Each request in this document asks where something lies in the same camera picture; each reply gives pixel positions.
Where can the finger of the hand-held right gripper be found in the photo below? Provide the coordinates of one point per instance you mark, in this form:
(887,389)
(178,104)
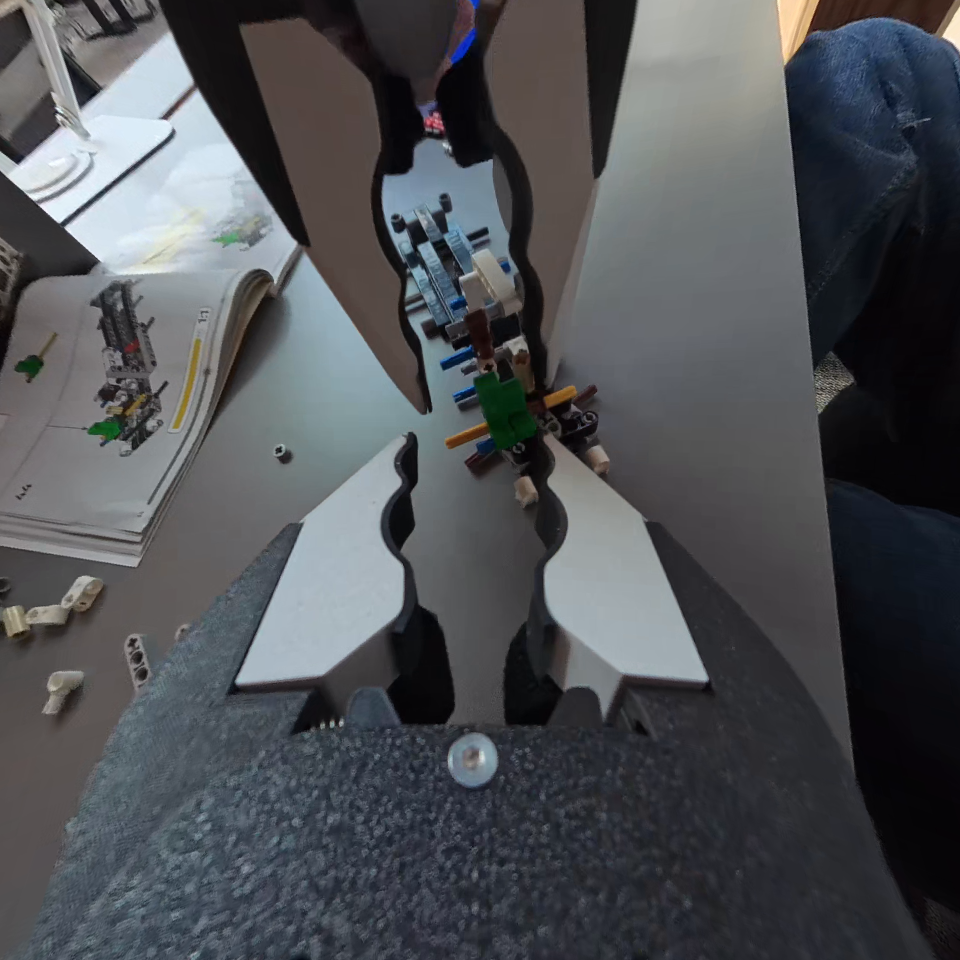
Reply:
(547,150)
(315,150)

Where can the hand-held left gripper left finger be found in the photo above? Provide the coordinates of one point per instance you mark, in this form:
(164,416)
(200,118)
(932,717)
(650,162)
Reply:
(322,600)

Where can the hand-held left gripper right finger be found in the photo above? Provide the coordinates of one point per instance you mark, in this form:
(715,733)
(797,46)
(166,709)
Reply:
(622,600)

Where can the lego truck chassis assembly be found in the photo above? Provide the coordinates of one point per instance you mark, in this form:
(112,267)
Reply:
(450,270)

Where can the green lego piece yellow axle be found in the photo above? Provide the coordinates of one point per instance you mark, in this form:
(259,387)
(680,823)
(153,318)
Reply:
(502,409)

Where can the grey lego beam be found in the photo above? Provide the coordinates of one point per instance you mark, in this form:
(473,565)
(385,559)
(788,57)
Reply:
(139,661)

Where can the lego set box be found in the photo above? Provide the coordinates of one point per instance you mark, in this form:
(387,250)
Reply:
(45,225)

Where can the white lego connector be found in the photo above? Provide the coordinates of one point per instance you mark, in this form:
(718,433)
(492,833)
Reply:
(49,615)
(61,690)
(82,592)

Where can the lego instruction booklet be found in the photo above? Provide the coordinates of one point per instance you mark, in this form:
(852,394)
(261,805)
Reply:
(82,480)

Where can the tan lego bush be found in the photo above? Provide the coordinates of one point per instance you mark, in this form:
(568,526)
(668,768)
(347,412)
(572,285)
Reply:
(15,622)

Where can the person's blue jeans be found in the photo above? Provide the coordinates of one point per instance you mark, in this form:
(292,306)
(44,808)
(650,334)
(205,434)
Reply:
(885,225)

